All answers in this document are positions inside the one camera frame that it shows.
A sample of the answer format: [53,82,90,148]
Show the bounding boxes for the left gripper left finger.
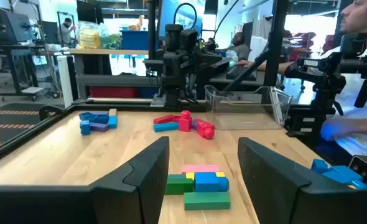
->
[0,136,170,224]

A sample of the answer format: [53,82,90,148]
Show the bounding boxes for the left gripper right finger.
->
[237,137,367,224]

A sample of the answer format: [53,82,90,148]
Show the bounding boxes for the small blue plastic brick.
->
[80,119,91,136]
[310,159,330,174]

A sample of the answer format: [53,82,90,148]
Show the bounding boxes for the green long wooden block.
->
[164,174,195,196]
[183,191,231,211]

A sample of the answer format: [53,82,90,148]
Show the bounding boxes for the pink long wooden block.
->
[181,164,223,174]

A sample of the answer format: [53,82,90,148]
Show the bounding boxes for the yellow long wooden block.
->
[185,171,226,181]

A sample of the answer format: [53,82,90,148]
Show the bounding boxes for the red plastic brick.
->
[177,110,193,133]
[196,120,216,140]

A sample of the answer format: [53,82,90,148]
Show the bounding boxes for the dark blue wooden block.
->
[93,113,110,124]
[78,111,96,123]

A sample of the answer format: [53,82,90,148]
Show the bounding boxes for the clear plastic bin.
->
[204,84,293,131]

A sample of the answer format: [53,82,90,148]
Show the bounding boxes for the black floor mat striped edges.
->
[0,102,63,150]

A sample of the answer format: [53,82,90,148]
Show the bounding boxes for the red storage bin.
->
[89,86,137,99]

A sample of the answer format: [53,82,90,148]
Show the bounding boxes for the red long wooden block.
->
[153,114,182,125]

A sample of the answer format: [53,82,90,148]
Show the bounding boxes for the white panel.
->
[57,55,74,108]

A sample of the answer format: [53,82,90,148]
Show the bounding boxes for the black keyboard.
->
[225,65,258,81]

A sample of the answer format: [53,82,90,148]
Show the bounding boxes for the black wheeled desk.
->
[0,43,60,102]

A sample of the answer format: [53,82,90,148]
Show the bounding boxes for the wooden workbench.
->
[68,48,159,100]

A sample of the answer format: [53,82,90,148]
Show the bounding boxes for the person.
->
[236,0,367,162]
[57,17,77,47]
[216,30,251,62]

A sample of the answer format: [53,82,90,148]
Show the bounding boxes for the yellow plastic bag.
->
[77,21,102,50]

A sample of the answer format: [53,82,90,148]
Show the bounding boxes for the green plastic bag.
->
[100,27,123,50]

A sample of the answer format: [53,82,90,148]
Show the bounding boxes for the blue storage bin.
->
[121,30,149,50]

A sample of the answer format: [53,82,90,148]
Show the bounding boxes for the black monitor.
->
[0,6,35,43]

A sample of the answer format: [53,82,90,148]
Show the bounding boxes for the small black table camera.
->
[348,154,367,187]

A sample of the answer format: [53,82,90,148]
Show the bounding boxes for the black rig post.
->
[147,0,159,60]
[262,0,289,88]

